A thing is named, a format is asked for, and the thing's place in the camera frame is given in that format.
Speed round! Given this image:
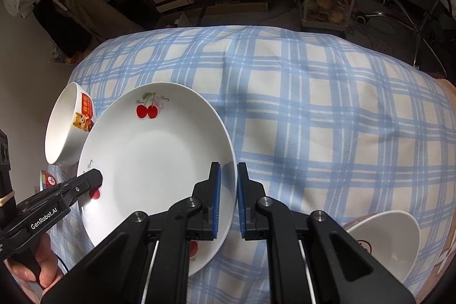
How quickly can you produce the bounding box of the white cherry print plate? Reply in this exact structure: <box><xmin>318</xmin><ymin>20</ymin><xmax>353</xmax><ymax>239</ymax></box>
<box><xmin>76</xmin><ymin>82</ymin><xmax>238</xmax><ymax>277</ymax></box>

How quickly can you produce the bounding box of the office chair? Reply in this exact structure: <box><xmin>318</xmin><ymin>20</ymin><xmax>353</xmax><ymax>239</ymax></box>
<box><xmin>355</xmin><ymin>0</ymin><xmax>450</xmax><ymax>77</ymax></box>

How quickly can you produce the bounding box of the person's left hand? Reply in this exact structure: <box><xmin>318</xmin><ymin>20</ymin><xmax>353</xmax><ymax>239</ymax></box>
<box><xmin>6</xmin><ymin>234</ymin><xmax>67</xmax><ymax>291</ymax></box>

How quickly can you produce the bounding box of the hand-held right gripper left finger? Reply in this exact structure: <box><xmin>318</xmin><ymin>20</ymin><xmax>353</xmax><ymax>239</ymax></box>
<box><xmin>41</xmin><ymin>162</ymin><xmax>222</xmax><ymax>304</ymax></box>

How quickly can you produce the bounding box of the brown hanging coat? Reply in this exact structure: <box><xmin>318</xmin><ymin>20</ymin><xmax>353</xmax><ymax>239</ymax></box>
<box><xmin>42</xmin><ymin>0</ymin><xmax>144</xmax><ymax>52</ymax></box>

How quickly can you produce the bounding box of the small red patterned bowl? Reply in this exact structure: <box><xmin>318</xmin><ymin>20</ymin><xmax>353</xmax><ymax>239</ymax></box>
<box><xmin>38</xmin><ymin>169</ymin><xmax>58</xmax><ymax>191</ymax></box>

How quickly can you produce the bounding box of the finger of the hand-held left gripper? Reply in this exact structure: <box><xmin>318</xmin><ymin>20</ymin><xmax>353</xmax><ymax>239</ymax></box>
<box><xmin>42</xmin><ymin>168</ymin><xmax>104</xmax><ymax>207</ymax></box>

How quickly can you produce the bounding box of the large white bowl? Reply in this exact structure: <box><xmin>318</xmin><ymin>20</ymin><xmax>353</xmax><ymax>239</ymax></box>
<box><xmin>44</xmin><ymin>82</ymin><xmax>95</xmax><ymax>166</ymax></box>

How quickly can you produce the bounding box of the blue checked cloth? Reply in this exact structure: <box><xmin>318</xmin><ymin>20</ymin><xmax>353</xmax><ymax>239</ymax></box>
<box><xmin>46</xmin><ymin>25</ymin><xmax>450</xmax><ymax>304</ymax></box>

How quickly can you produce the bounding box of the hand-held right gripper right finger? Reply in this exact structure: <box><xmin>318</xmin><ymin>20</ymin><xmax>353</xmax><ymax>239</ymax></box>
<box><xmin>237</xmin><ymin>162</ymin><xmax>416</xmax><ymax>304</ymax></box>

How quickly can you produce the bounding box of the brown flower blanket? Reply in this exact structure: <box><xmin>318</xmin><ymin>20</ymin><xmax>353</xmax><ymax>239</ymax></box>
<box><xmin>432</xmin><ymin>75</ymin><xmax>456</xmax><ymax>256</ymax></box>

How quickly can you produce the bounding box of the white bowl red symbol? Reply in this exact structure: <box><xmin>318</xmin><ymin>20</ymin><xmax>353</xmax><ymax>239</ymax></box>
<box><xmin>341</xmin><ymin>209</ymin><xmax>421</xmax><ymax>285</ymax></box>

